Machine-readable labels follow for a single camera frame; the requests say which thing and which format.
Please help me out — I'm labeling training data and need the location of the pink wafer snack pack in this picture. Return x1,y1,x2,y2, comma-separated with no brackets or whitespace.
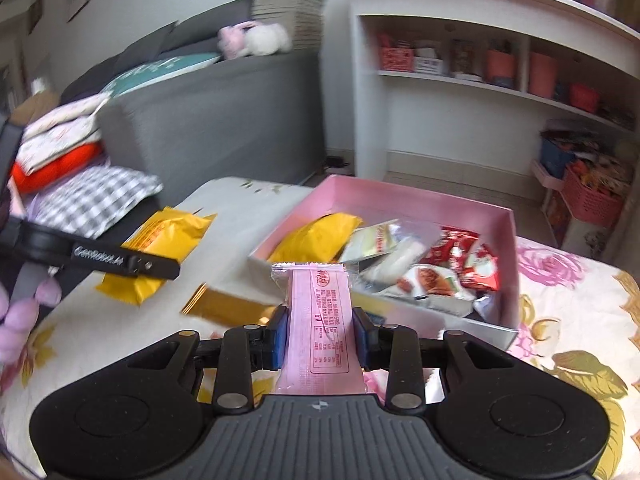
271,263,367,396

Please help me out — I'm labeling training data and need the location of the white pecan snack pack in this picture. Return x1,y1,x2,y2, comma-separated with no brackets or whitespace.
381,263,475,301

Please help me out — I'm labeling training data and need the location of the green white snack pack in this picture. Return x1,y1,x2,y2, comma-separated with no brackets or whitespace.
338,219,401,263

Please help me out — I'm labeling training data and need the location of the clear rice cracker pack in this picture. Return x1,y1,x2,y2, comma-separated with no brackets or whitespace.
356,220,440,288

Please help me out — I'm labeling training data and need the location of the large yellow snack pack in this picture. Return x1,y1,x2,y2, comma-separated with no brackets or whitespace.
268,212,362,263

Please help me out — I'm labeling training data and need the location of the yellow snack pack with logo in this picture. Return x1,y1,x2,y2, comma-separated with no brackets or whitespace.
96,207,217,307

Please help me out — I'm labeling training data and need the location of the silver foil snack pack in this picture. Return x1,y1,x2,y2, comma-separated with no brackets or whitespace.
473,292,500,324

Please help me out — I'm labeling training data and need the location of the red floral snack pack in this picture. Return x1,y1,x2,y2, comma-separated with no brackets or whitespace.
420,226,480,271

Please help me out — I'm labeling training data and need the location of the red small snack pack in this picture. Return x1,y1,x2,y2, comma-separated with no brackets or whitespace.
459,243,499,292

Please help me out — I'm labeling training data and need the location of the left hand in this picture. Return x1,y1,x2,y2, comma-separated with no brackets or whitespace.
0,278,62,365

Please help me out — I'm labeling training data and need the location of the gold flat wafer pack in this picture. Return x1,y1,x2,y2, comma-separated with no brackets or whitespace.
181,284,277,327

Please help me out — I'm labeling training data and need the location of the grey checkered pillow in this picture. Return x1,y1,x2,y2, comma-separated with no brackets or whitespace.
34,166,163,238

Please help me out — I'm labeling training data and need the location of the pink and silver cardboard box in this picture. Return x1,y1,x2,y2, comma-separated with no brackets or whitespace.
248,176,518,350

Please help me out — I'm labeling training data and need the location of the red folded cloth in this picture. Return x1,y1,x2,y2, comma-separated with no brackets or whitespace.
12,142,103,194

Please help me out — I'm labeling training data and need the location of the white floral folded blanket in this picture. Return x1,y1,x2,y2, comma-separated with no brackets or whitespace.
16,93,111,176

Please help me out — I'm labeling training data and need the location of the floral tablecloth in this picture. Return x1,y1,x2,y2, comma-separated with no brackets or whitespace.
1,177,639,479

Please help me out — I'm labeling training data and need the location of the teal cushion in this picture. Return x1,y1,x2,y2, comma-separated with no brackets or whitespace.
101,53,221,98

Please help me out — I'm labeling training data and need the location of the white printed storage box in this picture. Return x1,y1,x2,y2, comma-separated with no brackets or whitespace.
542,190,612,260

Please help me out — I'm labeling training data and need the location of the grey sofa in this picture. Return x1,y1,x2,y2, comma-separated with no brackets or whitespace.
60,0,329,206

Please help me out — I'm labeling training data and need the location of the blue storage bin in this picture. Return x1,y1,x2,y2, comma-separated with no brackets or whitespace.
539,139,575,180

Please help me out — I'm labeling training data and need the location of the pink floor basket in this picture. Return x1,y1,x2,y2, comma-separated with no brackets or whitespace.
561,168,624,229

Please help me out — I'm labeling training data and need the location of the white bookshelf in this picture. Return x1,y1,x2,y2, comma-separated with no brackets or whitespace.
349,0,639,200

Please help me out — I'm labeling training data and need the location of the white label shelf box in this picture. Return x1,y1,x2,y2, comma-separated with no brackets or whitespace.
413,56,445,76

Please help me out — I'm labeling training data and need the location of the pink lattice shelf basket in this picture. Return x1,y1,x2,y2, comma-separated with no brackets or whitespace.
380,47,413,73

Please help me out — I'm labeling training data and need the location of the pink pen cup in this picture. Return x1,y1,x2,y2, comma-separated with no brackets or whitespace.
485,50,516,89

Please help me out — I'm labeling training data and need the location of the pink and white plush toy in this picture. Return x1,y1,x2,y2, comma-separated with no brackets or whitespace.
218,21,293,60

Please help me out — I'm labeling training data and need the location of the red small shelf basket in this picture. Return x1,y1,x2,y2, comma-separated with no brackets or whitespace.
568,82,600,114

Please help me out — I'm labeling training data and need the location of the pink cylinder container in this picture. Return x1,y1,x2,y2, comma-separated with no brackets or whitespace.
528,52,558,99

